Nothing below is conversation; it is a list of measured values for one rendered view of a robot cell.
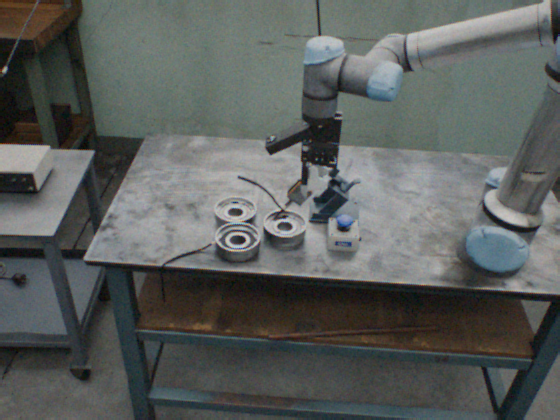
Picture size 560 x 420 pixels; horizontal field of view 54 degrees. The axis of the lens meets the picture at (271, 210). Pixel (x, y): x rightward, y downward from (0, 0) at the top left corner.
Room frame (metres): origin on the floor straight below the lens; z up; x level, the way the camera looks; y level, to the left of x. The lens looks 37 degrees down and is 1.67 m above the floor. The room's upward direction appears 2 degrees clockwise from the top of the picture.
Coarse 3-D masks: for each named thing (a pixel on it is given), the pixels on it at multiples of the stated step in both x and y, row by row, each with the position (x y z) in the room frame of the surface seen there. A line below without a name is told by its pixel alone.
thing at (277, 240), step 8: (272, 216) 1.09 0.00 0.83; (296, 216) 1.10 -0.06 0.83; (264, 224) 1.05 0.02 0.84; (280, 224) 1.07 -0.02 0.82; (288, 224) 1.07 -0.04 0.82; (304, 224) 1.07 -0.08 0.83; (264, 232) 1.04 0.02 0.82; (272, 232) 1.02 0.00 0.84; (280, 232) 1.03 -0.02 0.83; (288, 232) 1.03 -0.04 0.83; (304, 232) 1.03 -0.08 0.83; (272, 240) 1.01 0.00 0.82; (280, 240) 1.01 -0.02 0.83; (288, 240) 1.01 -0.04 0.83; (296, 240) 1.01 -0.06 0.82
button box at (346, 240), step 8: (328, 224) 1.05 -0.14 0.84; (336, 224) 1.05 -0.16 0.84; (328, 232) 1.03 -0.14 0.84; (336, 232) 1.02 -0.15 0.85; (344, 232) 1.02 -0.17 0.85; (352, 232) 1.02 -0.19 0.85; (328, 240) 1.02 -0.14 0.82; (336, 240) 1.01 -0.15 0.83; (344, 240) 1.01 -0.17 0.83; (352, 240) 1.00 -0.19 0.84; (360, 240) 1.03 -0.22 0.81; (328, 248) 1.01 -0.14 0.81; (336, 248) 1.01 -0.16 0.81; (344, 248) 1.01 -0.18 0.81; (352, 248) 1.00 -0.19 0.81
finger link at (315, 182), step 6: (312, 168) 1.04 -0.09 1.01; (312, 174) 1.04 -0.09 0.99; (318, 174) 1.04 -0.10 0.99; (312, 180) 1.04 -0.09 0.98; (318, 180) 1.04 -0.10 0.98; (324, 180) 1.04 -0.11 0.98; (306, 186) 1.03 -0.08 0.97; (312, 186) 1.04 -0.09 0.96; (318, 186) 1.04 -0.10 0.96; (324, 186) 1.04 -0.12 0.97; (306, 192) 1.04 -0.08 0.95
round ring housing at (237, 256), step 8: (232, 224) 1.04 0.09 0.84; (240, 224) 1.05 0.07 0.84; (248, 224) 1.04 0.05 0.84; (216, 232) 1.01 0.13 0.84; (224, 232) 1.02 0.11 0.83; (240, 232) 1.03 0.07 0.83; (256, 232) 1.02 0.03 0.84; (216, 240) 0.98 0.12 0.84; (232, 240) 1.01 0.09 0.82; (240, 240) 1.02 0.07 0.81; (248, 240) 1.00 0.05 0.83; (216, 248) 0.98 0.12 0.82; (224, 248) 0.95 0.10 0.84; (248, 248) 0.95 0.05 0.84; (256, 248) 0.97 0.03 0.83; (224, 256) 0.95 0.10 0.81; (232, 256) 0.95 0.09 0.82; (240, 256) 0.95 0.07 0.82; (248, 256) 0.95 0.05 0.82
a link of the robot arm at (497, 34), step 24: (552, 0) 1.01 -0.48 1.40; (456, 24) 1.09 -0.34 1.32; (480, 24) 1.05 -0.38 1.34; (504, 24) 1.03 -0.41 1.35; (528, 24) 1.01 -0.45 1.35; (552, 24) 0.98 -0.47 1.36; (408, 48) 1.09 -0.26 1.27; (432, 48) 1.07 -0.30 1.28; (456, 48) 1.05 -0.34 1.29; (480, 48) 1.03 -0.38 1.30; (504, 48) 1.02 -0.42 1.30; (528, 48) 1.02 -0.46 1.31
